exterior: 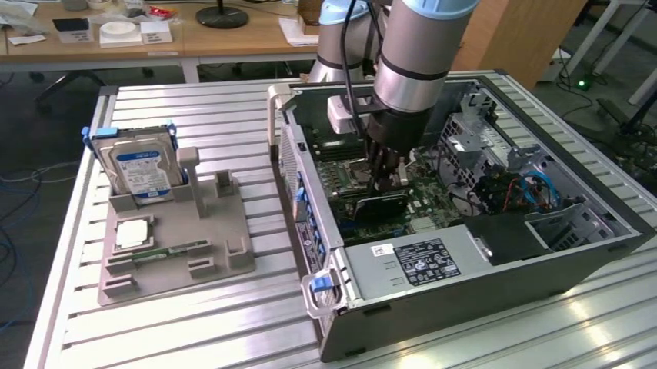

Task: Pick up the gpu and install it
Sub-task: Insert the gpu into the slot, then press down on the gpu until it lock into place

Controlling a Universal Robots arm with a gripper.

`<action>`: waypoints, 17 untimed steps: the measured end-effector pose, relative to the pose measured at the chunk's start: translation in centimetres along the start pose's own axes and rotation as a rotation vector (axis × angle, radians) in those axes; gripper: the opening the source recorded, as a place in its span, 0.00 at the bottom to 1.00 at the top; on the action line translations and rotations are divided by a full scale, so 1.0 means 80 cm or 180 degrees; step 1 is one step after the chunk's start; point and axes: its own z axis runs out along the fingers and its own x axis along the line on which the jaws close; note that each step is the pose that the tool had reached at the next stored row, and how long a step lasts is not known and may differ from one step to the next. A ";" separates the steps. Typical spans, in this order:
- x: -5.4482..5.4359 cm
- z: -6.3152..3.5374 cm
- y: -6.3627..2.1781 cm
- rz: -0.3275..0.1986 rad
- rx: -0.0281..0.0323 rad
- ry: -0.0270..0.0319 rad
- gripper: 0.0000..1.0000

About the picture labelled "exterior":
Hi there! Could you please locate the CPU socket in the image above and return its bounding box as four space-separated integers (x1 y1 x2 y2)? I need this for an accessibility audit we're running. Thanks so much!
342 158 374 190

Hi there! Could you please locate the perforated metal drive cage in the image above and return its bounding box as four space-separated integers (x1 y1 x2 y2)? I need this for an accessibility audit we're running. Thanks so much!
439 111 516 182

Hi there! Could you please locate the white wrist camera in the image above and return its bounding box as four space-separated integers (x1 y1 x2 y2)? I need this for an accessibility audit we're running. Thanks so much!
326 95 371 135

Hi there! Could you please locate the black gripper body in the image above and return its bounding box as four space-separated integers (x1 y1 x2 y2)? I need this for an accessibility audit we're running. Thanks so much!
363 106 435 155

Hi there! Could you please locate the black chair base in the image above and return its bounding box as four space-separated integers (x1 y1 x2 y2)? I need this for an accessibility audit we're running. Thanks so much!
29 71 107 115

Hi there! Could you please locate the black floor stand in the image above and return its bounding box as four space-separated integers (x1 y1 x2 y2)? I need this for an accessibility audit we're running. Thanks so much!
597 98 657 175

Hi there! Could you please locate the wooden cabinet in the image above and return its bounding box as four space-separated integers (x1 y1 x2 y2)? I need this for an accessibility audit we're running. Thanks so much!
450 0 589 90

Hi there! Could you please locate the wooden desk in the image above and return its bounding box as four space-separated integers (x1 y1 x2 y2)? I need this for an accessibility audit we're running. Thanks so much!
0 0 391 74

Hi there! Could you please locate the stack of white papers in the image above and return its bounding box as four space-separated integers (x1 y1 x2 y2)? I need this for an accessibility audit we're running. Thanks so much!
278 17 321 48

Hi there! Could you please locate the black RAM slot bank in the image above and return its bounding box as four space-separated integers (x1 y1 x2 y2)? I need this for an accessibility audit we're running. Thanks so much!
311 136 366 163

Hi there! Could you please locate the black and white box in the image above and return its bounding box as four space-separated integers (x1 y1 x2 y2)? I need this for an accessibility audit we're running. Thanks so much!
52 18 95 44

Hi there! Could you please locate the blue disk caddy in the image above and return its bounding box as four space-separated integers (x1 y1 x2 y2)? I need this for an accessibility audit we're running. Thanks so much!
79 121 179 162

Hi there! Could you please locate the green RAM stick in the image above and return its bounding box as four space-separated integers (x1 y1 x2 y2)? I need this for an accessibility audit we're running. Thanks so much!
131 241 195 264

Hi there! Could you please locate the black round lamp base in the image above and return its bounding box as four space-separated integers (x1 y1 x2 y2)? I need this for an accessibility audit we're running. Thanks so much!
194 0 251 29

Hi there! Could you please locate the black open PC case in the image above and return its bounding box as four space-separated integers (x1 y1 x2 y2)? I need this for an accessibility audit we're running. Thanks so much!
266 72 657 364

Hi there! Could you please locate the installed black RAM stick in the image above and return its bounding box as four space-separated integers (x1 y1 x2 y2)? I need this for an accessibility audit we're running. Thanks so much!
331 188 371 201

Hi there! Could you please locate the brown cardboard box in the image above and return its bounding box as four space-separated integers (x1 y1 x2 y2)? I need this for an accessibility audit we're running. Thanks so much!
297 0 323 27

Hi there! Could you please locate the green graphics card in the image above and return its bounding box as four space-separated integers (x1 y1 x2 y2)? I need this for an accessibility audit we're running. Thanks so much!
353 187 413 232

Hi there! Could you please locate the white table frame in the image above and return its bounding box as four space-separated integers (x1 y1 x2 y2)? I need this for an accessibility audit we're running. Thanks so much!
558 0 657 105

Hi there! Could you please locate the red wire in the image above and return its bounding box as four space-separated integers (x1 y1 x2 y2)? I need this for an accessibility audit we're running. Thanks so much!
501 175 530 209

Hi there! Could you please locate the silver CPU chip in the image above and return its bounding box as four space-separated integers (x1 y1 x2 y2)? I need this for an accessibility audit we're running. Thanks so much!
114 219 154 249

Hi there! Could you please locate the grey metal disk bay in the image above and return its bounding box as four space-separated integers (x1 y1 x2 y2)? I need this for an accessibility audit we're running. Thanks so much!
524 202 618 251

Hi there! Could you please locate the grey power supply unit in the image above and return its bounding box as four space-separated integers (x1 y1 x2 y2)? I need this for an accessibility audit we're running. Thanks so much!
343 224 496 301

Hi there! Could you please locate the silver hard disk drive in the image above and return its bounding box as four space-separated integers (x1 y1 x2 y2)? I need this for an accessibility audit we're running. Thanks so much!
95 137 175 204

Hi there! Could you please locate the grey parts rack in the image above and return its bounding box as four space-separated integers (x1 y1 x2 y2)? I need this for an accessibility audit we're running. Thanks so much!
95 145 257 308

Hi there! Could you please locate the white labelled box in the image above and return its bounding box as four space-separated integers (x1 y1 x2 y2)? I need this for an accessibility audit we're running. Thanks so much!
139 20 172 45

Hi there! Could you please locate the blue data wire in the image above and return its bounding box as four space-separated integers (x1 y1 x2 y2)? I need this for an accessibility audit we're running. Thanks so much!
520 170 565 211

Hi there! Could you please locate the white box with roll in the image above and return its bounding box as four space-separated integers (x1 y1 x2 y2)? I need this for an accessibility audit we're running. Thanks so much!
99 21 144 49

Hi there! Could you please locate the green motherboard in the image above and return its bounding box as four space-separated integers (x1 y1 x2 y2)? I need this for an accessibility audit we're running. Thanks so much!
301 126 478 247

